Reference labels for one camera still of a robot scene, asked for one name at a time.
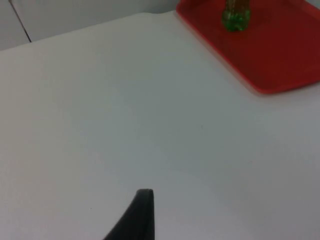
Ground green plastic bottle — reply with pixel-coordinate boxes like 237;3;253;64
221;0;252;33

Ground red tray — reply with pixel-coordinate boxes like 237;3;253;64
175;0;320;95

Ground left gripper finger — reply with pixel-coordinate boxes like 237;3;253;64
102;188;156;240

